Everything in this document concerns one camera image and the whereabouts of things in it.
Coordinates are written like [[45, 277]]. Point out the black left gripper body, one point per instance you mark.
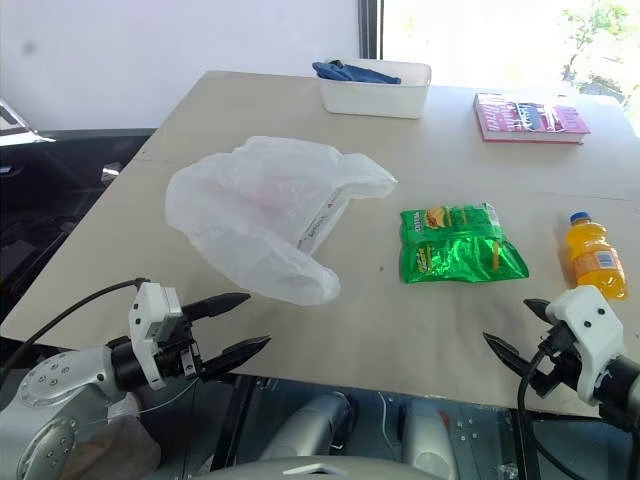
[[175, 357]]

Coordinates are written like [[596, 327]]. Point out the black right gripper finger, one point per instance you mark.
[[539, 312], [510, 354]]

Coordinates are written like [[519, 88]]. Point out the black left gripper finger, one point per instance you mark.
[[220, 304], [235, 355]]

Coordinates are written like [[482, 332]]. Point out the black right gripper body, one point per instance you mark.
[[557, 372]]

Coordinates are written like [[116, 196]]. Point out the black table leg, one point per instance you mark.
[[232, 425]]

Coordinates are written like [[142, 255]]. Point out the orange juice bottle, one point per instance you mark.
[[595, 257]]

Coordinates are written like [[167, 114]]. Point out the translucent white plastic bag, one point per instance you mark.
[[250, 215]]

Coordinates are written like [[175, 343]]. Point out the grey rounded shape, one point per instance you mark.
[[430, 440], [310, 430]]

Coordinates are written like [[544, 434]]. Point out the green snack bag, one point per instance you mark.
[[455, 245]]

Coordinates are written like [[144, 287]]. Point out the silver robot torso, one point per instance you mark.
[[300, 470]]

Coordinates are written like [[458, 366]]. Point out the white box with red print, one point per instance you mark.
[[322, 215]]

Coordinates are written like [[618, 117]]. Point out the pink book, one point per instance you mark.
[[527, 120]]

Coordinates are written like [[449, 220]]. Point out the black glossy furniture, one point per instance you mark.
[[55, 200]]

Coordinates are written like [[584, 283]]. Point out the white plastic bin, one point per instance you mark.
[[375, 95]]

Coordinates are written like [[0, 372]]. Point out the blue cloth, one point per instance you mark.
[[355, 72]]

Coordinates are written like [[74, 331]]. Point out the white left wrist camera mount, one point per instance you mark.
[[145, 320]]

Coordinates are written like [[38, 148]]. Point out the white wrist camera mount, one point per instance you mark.
[[590, 325], [145, 320]]

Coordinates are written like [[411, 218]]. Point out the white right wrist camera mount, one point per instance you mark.
[[590, 325]]

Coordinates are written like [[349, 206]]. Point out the dark window frame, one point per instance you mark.
[[370, 27]]

